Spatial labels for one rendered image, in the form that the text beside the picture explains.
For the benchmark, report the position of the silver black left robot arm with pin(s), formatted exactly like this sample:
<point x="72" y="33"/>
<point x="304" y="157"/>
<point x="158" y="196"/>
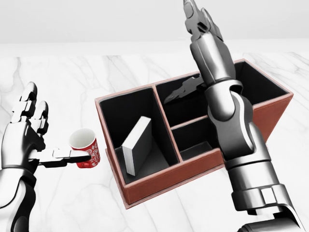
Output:
<point x="14" y="193"/>

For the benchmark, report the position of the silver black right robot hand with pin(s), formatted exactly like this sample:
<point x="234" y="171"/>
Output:
<point x="212" y="62"/>

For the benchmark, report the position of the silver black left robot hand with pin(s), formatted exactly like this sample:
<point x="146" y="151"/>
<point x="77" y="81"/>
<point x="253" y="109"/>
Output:
<point x="17" y="142"/>

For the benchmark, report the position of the red white patterned mug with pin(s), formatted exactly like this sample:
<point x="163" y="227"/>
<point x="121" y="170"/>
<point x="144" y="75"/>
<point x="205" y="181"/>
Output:
<point x="93" y="148"/>

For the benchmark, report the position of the red-brown desk caddy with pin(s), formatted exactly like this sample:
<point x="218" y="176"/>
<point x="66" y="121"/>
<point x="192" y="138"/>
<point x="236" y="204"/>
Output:
<point x="169" y="178"/>

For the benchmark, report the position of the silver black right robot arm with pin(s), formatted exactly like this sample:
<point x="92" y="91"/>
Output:
<point x="243" y="149"/>

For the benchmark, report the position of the grey book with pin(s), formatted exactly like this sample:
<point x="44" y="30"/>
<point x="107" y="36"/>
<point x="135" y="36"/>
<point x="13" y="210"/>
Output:
<point x="137" y="142"/>

